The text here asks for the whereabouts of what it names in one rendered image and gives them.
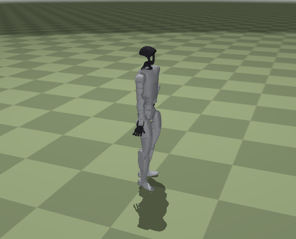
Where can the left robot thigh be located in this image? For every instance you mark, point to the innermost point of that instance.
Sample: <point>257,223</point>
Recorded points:
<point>156,127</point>

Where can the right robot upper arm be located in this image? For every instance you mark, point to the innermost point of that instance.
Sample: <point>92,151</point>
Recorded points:
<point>140,80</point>

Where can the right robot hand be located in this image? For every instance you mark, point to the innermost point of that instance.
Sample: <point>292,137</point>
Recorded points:
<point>139,130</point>

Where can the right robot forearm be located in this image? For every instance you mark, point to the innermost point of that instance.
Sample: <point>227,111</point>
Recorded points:
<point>141,111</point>

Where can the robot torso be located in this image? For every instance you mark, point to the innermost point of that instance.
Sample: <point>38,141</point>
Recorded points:
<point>150,90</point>

